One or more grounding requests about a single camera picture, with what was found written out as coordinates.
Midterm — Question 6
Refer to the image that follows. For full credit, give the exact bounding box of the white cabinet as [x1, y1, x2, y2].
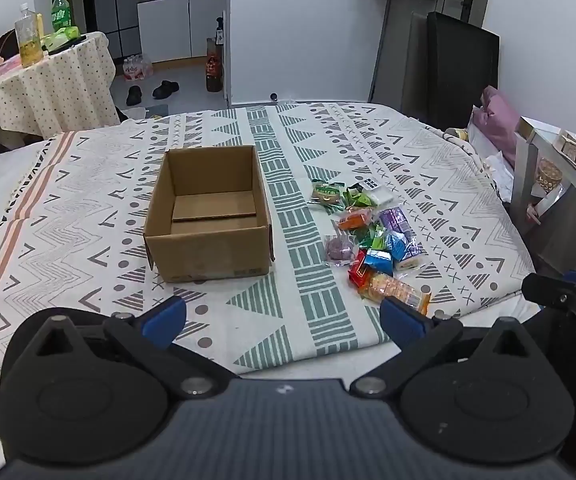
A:
[136, 0, 229, 64]

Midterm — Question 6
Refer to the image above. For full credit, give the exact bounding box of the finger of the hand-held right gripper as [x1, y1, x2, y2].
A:
[522, 270, 576, 315]

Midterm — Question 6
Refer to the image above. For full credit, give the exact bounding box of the black flat panel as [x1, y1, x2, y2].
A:
[425, 11, 500, 132]

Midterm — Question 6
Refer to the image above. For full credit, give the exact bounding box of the clear bottle of yellow oil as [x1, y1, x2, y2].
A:
[15, 4, 44, 67]

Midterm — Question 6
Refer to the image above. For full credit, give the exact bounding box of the grey side table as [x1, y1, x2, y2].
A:
[510, 116, 576, 277]

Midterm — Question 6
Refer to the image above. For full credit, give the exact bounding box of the orange snack packet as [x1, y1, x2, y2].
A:
[337, 208, 375, 231]

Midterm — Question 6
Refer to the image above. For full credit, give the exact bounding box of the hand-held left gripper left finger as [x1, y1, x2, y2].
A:
[7, 296, 231, 401]

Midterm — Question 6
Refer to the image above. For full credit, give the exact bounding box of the green soda bottle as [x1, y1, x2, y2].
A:
[50, 0, 73, 34]

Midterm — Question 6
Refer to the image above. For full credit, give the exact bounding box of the blue snack packet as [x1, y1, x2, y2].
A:
[363, 249, 393, 276]

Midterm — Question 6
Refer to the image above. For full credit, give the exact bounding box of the bright green snack packet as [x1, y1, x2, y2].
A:
[344, 186, 375, 210]

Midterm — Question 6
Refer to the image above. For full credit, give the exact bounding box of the green wipes packet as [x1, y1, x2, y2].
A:
[42, 26, 82, 51]

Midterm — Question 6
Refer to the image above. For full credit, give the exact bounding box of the round purple snack packet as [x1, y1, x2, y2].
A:
[325, 234, 357, 267]

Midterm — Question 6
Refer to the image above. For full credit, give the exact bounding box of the round table with dotted cloth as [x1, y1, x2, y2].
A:
[0, 31, 121, 142]

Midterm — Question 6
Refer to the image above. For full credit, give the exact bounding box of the grey board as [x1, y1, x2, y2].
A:
[399, 11, 431, 117]

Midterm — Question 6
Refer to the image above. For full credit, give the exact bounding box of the brown green pastry packet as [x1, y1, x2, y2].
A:
[309, 180, 345, 212]

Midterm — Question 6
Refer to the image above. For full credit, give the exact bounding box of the pack of water bottles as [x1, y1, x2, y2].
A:
[121, 52, 154, 82]

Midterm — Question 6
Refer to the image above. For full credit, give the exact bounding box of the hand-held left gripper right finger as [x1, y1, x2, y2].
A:
[350, 296, 554, 401]

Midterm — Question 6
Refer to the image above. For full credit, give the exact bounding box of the pink cloth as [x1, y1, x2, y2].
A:
[470, 85, 524, 172]

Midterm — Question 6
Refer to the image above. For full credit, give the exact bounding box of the white packet with black print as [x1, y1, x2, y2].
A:
[358, 176, 393, 206]

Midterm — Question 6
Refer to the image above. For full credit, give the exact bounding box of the long orange cracker packet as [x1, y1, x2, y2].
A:
[363, 270, 432, 314]

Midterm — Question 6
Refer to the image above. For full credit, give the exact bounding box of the brown cardboard box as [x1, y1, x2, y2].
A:
[143, 145, 275, 283]

